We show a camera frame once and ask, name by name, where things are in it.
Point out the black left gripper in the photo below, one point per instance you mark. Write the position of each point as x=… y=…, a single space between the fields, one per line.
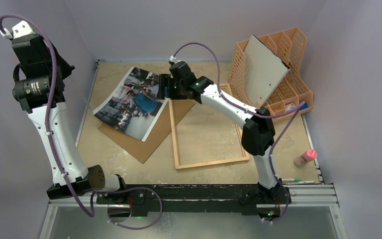
x=66 y=67

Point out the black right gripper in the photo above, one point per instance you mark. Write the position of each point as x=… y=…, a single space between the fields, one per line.
x=162 y=86

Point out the light wooden picture frame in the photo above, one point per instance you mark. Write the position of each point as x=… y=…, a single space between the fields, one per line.
x=204 y=138

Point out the printed street photo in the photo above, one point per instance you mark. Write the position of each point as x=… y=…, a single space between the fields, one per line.
x=135 y=96

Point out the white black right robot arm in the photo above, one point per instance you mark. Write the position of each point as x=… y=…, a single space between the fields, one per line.
x=257 y=127

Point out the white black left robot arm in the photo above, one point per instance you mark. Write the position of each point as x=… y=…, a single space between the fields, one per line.
x=43 y=100

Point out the brown cardboard backing board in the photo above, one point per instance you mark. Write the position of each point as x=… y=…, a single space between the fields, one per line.
x=143 y=136

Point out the white board in organizer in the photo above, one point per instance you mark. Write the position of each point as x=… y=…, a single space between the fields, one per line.
x=264 y=70

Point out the red white card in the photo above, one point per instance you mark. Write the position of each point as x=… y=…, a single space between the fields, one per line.
x=290 y=108

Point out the orange plastic file organizer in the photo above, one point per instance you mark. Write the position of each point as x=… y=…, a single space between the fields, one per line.
x=289 y=45

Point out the blue box in organizer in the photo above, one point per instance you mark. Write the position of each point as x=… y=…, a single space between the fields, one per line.
x=304 y=106

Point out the green marker pen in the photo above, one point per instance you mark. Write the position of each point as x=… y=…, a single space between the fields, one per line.
x=290 y=180

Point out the pink capped bottle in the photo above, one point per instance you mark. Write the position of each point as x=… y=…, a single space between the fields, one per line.
x=307 y=157

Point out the white marker pen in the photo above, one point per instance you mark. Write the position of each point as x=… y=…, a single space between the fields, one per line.
x=300 y=183

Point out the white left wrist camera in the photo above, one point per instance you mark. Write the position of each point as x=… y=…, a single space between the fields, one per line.
x=21 y=29

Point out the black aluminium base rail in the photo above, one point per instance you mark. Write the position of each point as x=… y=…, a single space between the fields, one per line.
x=246 y=199

